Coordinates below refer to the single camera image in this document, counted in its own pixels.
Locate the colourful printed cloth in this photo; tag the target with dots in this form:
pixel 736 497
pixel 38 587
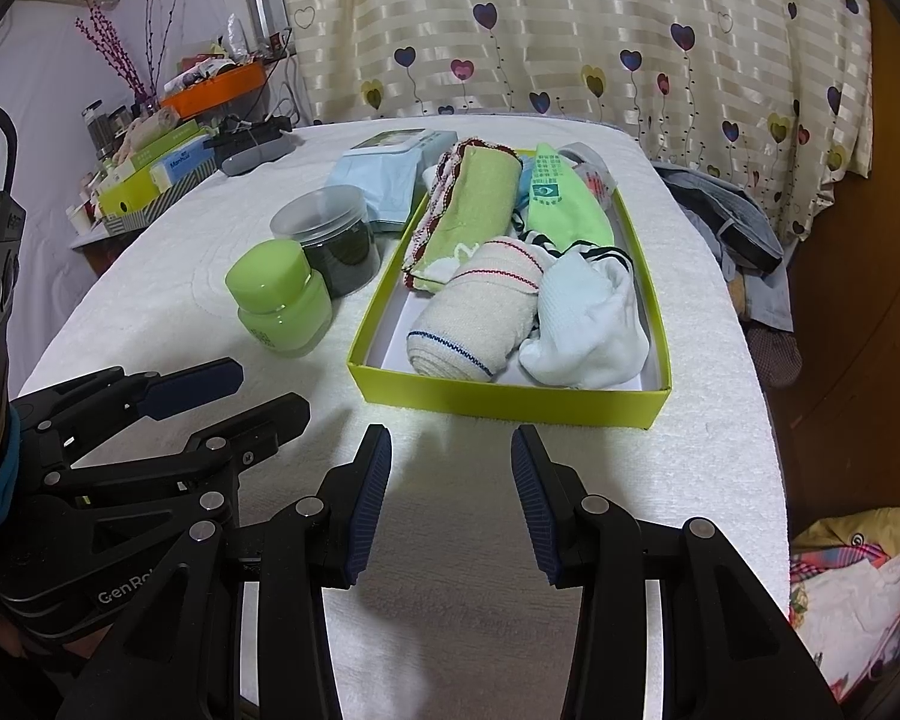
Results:
pixel 855 592

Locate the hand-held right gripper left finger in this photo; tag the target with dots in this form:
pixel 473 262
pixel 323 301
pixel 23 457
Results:
pixel 367 502

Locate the light green jar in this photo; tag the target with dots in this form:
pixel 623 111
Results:
pixel 270 270

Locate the white quilted table cover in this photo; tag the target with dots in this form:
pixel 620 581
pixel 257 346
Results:
pixel 180 255

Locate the purple dried branches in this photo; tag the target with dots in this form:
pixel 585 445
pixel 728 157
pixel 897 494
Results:
pixel 116 52

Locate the clear jar with dark contents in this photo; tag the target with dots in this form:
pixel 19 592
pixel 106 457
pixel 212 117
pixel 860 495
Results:
pixel 322 217

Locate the blue tissue pack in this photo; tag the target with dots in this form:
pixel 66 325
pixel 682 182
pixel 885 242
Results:
pixel 184 165

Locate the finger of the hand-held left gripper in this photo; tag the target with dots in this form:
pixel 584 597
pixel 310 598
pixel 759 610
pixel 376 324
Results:
pixel 195 382
pixel 270 420

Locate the clear bag with orange item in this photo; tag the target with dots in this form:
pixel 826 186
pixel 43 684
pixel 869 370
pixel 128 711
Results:
pixel 596 180

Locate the green cardboard box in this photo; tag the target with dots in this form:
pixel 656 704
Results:
pixel 495 399

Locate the heart print curtain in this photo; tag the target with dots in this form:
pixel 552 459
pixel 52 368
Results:
pixel 570 30

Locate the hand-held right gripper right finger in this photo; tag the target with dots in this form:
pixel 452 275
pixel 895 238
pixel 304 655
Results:
pixel 534 517

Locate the orange tray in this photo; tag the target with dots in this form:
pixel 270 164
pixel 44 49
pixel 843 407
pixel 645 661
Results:
pixel 217 90

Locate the wet wipes pack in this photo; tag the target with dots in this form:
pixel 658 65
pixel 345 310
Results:
pixel 375 180

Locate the light green sock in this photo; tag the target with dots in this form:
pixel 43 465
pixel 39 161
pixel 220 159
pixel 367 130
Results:
pixel 562 217

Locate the green towel with brown trim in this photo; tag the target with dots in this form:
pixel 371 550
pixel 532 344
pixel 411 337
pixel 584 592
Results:
pixel 472 195

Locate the green file box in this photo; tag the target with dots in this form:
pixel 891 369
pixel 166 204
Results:
pixel 120 199

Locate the beige sock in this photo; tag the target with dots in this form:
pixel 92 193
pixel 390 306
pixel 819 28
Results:
pixel 465 315

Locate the wooden wardrobe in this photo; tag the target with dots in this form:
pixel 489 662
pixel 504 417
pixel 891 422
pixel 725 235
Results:
pixel 870 315

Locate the beige rolled cloth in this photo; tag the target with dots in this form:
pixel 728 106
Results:
pixel 146 131

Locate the light blue sock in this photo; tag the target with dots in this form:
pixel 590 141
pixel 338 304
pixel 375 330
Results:
pixel 585 285

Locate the pile of grey clothes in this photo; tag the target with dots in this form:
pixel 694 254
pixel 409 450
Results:
pixel 720 217

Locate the grey striped tray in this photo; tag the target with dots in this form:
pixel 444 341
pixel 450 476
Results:
pixel 172 202

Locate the dark glass jar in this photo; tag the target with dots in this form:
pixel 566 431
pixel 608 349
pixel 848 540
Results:
pixel 105 127

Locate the pile of small toiletries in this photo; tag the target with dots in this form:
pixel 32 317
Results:
pixel 210 64

